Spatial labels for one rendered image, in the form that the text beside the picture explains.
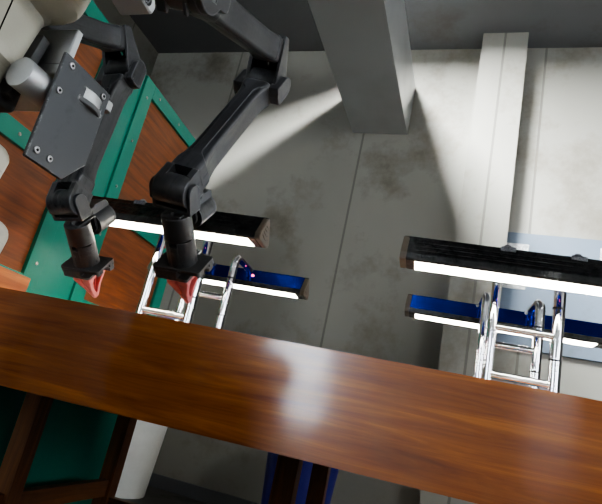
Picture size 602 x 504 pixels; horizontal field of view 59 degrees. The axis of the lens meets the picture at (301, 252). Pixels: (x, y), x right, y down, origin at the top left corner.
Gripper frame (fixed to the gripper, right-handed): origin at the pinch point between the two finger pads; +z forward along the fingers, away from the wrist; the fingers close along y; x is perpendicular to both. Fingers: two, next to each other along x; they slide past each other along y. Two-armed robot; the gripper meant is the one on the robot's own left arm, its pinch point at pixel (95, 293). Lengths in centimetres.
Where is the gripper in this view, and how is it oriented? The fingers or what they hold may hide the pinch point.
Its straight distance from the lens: 138.7
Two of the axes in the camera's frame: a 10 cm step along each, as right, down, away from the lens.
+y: -9.6, -1.5, 2.5
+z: 0.1, 8.5, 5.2
